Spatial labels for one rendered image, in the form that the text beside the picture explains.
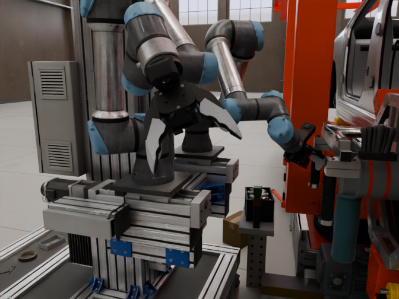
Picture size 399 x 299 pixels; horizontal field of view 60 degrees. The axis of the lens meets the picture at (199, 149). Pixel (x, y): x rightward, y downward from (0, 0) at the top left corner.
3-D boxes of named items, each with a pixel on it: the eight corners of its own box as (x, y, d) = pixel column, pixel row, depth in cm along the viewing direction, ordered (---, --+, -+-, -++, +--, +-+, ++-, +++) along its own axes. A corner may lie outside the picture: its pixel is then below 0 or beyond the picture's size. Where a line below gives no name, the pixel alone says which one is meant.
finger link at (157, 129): (161, 183, 59) (177, 134, 62) (152, 170, 54) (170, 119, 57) (145, 178, 60) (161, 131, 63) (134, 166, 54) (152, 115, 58)
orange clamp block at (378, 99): (403, 107, 123) (399, 88, 127) (379, 107, 124) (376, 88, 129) (396, 119, 129) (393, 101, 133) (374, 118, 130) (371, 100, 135)
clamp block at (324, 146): (339, 151, 129) (340, 137, 128) (313, 150, 131) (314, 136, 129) (336, 148, 134) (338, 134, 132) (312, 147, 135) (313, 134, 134)
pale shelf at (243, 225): (274, 237, 165) (274, 231, 164) (238, 233, 168) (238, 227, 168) (274, 203, 206) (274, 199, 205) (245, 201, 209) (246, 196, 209)
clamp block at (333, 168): (360, 178, 96) (361, 160, 95) (325, 176, 98) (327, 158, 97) (355, 173, 101) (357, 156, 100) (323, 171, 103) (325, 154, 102)
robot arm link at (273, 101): (254, 88, 114) (263, 115, 109) (284, 88, 117) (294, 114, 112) (247, 103, 121) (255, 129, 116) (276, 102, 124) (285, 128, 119)
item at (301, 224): (313, 270, 182) (316, 231, 177) (295, 268, 184) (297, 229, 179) (293, 157, 417) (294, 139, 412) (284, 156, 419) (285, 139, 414)
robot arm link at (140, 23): (154, 31, 76) (162, -3, 70) (169, 68, 72) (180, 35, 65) (119, 31, 73) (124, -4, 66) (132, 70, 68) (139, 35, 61)
